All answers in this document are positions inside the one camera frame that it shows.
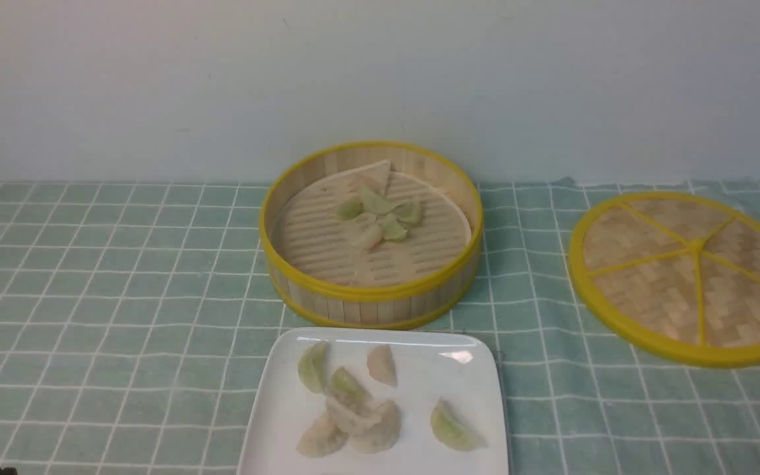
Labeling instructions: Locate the green dumpling plate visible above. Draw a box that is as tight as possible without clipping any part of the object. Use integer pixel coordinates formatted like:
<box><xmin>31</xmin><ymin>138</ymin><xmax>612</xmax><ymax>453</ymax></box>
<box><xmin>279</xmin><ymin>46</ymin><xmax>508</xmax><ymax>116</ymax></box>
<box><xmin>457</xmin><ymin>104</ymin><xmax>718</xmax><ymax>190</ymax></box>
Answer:
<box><xmin>298</xmin><ymin>340</ymin><xmax>329</xmax><ymax>394</ymax></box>
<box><xmin>430</xmin><ymin>398</ymin><xmax>488</xmax><ymax>452</ymax></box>
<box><xmin>329</xmin><ymin>366</ymin><xmax>372</xmax><ymax>404</ymax></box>

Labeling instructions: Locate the white dumpling plate centre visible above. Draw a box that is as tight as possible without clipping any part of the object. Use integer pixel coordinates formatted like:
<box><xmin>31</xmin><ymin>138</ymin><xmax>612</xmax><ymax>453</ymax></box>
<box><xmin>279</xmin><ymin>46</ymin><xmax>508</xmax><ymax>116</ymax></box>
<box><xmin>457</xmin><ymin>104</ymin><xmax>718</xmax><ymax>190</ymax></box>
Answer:
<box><xmin>325</xmin><ymin>392</ymin><xmax>383</xmax><ymax>435</ymax></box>

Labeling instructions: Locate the green dumpling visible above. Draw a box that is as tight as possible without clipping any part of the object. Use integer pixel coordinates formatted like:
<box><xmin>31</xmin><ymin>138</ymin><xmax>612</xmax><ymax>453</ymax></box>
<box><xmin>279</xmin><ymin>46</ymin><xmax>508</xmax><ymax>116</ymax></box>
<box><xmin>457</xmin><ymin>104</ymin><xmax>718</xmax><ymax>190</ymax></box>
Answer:
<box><xmin>378</xmin><ymin>214</ymin><xmax>409</xmax><ymax>241</ymax></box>
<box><xmin>393</xmin><ymin>199</ymin><xmax>422</xmax><ymax>228</ymax></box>
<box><xmin>359</xmin><ymin>185</ymin><xmax>396</xmax><ymax>216</ymax></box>
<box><xmin>334</xmin><ymin>197</ymin><xmax>363</xmax><ymax>220</ymax></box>

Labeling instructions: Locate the green dumpling plate left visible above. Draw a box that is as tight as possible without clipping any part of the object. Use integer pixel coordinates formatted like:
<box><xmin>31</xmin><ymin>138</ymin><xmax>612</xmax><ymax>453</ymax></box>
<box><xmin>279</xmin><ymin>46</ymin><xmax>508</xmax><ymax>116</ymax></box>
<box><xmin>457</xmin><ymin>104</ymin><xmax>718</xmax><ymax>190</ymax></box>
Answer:
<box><xmin>298</xmin><ymin>340</ymin><xmax>329</xmax><ymax>394</ymax></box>

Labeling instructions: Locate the green dumpling plate middle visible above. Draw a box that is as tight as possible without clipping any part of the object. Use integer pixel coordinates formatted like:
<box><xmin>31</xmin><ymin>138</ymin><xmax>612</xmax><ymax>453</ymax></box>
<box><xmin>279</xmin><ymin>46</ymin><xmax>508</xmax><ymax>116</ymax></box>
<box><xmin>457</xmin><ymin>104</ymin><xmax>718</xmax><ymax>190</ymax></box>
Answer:
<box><xmin>329</xmin><ymin>366</ymin><xmax>372</xmax><ymax>404</ymax></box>

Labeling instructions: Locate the green dumpling plate right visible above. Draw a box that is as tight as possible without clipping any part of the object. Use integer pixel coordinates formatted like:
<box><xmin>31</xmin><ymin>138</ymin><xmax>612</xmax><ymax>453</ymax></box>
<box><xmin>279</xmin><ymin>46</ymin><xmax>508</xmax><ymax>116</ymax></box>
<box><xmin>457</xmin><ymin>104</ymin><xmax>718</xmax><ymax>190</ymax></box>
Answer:
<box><xmin>430</xmin><ymin>398</ymin><xmax>488</xmax><ymax>452</ymax></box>

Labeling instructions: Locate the white dumpling plate bottom middle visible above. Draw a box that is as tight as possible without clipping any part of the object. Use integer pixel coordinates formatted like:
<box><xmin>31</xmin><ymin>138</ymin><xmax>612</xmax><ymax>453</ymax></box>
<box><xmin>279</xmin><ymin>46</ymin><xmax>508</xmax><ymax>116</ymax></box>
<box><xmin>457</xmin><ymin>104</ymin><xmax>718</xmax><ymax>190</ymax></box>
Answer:
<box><xmin>348</xmin><ymin>399</ymin><xmax>402</xmax><ymax>454</ymax></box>

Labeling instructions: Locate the white dumpling plate bottom left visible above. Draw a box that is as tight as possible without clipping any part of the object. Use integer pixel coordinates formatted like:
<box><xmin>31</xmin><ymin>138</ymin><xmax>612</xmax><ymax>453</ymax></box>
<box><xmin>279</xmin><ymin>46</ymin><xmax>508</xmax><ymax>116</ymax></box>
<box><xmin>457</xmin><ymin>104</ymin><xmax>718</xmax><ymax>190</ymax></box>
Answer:
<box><xmin>296</xmin><ymin>411</ymin><xmax>349</xmax><ymax>458</ymax></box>

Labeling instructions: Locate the yellow-rimmed bamboo steamer basket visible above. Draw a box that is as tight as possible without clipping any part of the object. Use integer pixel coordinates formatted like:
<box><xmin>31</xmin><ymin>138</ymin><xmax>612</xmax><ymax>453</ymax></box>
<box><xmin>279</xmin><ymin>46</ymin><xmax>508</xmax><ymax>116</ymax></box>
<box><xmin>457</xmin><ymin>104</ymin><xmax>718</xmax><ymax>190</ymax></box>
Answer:
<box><xmin>259</xmin><ymin>141</ymin><xmax>484</xmax><ymax>329</ymax></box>

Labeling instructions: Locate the white square plate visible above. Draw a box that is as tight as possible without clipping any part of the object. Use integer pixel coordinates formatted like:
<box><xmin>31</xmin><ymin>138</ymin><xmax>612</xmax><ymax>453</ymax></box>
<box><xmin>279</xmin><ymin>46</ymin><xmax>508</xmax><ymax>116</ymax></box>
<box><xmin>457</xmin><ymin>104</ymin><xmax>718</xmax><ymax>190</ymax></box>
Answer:
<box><xmin>236</xmin><ymin>327</ymin><xmax>511</xmax><ymax>474</ymax></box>

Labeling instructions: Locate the yellow-rimmed bamboo steamer lid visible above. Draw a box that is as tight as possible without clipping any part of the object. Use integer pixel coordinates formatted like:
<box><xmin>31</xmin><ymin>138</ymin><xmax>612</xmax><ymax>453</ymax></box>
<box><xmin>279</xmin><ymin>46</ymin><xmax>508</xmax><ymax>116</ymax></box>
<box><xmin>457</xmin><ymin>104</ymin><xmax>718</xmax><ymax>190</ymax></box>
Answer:
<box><xmin>567</xmin><ymin>191</ymin><xmax>760</xmax><ymax>367</ymax></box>

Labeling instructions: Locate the green checkered tablecloth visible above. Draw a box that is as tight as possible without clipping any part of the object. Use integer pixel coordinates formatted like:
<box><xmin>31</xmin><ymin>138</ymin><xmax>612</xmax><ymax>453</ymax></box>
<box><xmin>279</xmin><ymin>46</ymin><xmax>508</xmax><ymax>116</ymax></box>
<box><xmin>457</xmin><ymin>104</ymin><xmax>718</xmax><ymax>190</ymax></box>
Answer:
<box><xmin>0</xmin><ymin>179</ymin><xmax>760</xmax><ymax>474</ymax></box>

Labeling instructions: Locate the green dumpling in steamer top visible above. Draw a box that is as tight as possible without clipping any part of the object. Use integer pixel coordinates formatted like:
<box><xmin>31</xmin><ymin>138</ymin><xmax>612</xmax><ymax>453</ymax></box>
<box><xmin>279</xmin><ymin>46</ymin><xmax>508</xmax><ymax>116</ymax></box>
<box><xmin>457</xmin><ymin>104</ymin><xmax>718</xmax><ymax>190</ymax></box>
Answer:
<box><xmin>359</xmin><ymin>185</ymin><xmax>396</xmax><ymax>216</ymax></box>

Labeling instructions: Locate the white dumpling in steamer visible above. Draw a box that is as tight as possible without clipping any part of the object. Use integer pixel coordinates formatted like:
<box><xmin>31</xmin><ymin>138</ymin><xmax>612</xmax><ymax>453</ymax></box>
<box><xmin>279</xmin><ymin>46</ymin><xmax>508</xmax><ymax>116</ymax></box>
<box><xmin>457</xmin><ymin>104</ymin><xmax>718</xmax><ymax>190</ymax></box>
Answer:
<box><xmin>352</xmin><ymin>222</ymin><xmax>384</xmax><ymax>251</ymax></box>

